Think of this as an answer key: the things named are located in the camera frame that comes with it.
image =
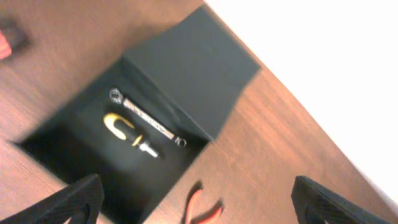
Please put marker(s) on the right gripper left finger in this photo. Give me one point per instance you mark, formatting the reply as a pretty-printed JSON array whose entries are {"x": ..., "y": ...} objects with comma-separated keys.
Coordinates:
[{"x": 80, "y": 202}]

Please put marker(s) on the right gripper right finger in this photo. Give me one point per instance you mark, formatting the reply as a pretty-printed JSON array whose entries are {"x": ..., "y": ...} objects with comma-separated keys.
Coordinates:
[{"x": 314, "y": 203}]

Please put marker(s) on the yellow black screwdriver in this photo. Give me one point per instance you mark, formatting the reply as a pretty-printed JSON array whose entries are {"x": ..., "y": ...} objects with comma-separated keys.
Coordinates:
[{"x": 126, "y": 131}]

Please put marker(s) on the small red cutting pliers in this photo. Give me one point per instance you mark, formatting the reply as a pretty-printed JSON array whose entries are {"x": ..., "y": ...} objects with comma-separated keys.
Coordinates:
[{"x": 195, "y": 212}]

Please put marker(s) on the silver combination wrench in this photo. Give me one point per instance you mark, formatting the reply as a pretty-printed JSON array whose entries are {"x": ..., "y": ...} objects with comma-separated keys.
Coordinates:
[{"x": 117, "y": 97}]

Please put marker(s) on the orange black needle-nose pliers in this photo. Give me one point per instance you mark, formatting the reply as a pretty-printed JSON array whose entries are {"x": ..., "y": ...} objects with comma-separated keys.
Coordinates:
[{"x": 5, "y": 46}]

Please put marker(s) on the black open box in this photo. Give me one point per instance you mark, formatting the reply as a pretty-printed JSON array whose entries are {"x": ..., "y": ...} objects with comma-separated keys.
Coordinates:
[{"x": 188, "y": 78}]

